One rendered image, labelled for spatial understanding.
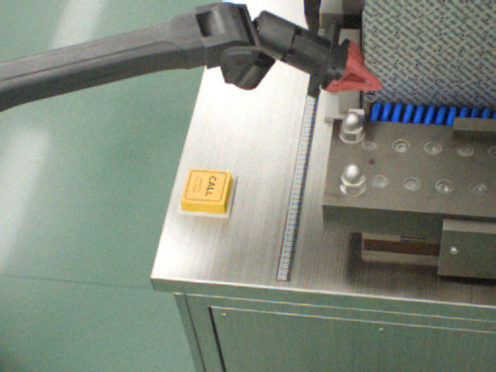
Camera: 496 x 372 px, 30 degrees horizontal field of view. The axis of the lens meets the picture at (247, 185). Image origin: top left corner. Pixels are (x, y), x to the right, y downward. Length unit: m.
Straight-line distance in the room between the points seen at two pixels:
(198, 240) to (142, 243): 1.14
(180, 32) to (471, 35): 0.39
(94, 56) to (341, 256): 0.46
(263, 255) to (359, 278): 0.15
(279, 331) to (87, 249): 1.19
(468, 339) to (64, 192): 1.56
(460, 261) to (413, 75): 0.27
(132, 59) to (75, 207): 1.46
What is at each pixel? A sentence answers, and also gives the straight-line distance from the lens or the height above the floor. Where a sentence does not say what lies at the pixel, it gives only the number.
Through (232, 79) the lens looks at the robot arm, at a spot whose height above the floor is 1.09.
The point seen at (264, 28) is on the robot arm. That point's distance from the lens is 1.31.
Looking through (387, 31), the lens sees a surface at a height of 1.17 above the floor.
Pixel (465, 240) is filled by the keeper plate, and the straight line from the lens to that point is 1.29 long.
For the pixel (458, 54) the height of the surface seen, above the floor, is 1.13.
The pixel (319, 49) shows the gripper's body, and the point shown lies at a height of 1.14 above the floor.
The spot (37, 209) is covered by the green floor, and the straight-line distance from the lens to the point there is 2.72.
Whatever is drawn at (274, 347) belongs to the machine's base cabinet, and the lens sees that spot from 1.53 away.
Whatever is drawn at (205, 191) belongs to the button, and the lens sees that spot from 1.45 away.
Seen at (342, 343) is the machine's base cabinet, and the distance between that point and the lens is 1.49.
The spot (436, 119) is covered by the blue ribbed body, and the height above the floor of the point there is 1.03.
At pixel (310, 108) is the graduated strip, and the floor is 0.90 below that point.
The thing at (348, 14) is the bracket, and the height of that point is 1.14.
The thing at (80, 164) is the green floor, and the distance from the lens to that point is 2.79.
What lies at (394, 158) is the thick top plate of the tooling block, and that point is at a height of 1.03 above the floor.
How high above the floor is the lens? 2.05
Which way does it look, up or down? 51 degrees down
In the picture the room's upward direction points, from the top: 8 degrees counter-clockwise
